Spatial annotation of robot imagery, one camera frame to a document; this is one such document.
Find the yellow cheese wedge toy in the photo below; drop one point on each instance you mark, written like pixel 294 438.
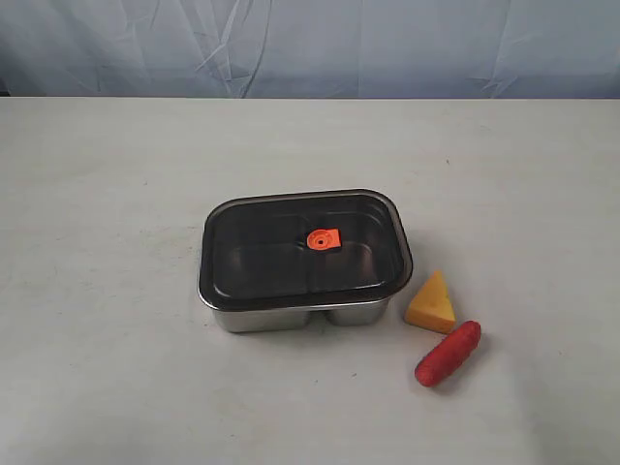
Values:
pixel 431 307

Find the steel two-compartment lunch box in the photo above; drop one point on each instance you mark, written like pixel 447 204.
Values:
pixel 271 319

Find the dark transparent lid orange seal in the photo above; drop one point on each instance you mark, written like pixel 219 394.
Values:
pixel 271 252

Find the red sausage toy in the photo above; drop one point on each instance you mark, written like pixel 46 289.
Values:
pixel 449 355

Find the blue-grey backdrop cloth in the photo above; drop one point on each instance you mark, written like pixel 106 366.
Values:
pixel 311 49

